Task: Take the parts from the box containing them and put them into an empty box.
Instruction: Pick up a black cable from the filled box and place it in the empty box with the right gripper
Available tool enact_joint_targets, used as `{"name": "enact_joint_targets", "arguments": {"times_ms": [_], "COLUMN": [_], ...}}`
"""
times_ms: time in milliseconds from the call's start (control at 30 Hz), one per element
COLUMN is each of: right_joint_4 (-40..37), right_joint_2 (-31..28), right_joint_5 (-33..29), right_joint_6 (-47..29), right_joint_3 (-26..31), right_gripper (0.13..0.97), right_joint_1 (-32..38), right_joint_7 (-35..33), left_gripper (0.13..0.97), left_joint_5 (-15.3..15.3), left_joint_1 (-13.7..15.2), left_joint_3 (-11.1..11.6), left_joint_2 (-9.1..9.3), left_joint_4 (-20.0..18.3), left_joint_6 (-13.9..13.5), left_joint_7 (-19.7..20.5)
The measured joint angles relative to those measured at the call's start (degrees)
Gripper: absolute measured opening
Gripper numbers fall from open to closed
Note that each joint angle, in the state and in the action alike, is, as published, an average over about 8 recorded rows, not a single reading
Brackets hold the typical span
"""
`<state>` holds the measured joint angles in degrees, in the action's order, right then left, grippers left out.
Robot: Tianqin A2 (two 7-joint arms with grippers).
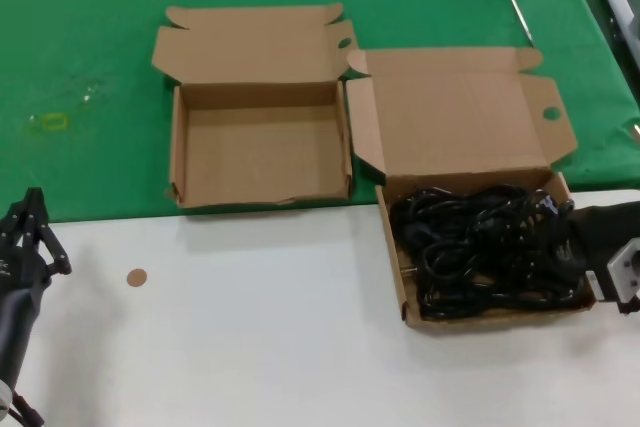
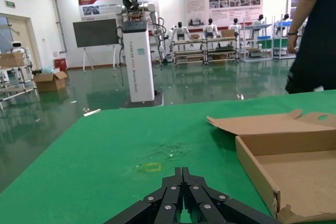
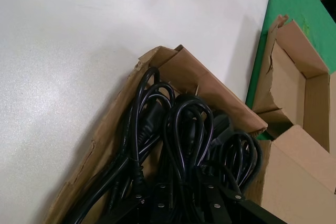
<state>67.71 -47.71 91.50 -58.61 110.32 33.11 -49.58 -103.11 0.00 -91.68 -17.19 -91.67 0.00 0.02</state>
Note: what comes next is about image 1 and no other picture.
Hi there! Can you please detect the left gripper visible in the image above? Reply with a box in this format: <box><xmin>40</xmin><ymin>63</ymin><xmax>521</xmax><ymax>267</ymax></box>
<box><xmin>0</xmin><ymin>186</ymin><xmax>73</xmax><ymax>298</ymax></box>

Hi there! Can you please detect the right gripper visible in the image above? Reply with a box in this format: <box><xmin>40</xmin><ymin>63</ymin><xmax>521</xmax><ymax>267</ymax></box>
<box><xmin>537</xmin><ymin>193</ymin><xmax>640</xmax><ymax>274</ymax></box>

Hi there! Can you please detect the open brown cardboard box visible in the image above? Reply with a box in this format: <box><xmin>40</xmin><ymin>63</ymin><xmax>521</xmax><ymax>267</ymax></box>
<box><xmin>344</xmin><ymin>46</ymin><xmax>599</xmax><ymax>332</ymax></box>

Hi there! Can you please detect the torn-edged open cardboard box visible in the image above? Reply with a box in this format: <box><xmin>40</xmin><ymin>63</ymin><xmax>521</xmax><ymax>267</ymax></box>
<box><xmin>151</xmin><ymin>2</ymin><xmax>360</xmax><ymax>209</ymax></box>

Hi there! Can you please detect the yellow tape square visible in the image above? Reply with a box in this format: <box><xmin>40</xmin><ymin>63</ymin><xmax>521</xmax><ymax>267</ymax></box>
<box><xmin>39</xmin><ymin>112</ymin><xmax>70</xmax><ymax>133</ymax></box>

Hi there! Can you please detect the clear crinkled tape patch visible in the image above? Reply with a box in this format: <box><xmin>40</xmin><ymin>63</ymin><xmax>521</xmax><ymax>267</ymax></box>
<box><xmin>64</xmin><ymin>71</ymin><xmax>117</xmax><ymax>109</ymax></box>

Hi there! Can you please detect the green tablecloth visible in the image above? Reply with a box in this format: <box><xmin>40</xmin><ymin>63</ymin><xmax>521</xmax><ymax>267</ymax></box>
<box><xmin>0</xmin><ymin>0</ymin><xmax>640</xmax><ymax>226</ymax></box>

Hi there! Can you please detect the grey metal bar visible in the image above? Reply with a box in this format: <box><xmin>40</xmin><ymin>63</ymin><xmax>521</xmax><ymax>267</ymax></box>
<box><xmin>602</xmin><ymin>0</ymin><xmax>640</xmax><ymax>64</ymax></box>

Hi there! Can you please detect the black power cable pile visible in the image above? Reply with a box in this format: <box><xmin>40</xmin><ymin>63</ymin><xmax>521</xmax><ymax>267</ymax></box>
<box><xmin>389</xmin><ymin>185</ymin><xmax>589</xmax><ymax>321</ymax></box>

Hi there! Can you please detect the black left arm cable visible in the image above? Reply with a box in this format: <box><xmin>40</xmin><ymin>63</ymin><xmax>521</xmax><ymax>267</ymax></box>
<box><xmin>0</xmin><ymin>389</ymin><xmax>47</xmax><ymax>427</ymax></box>

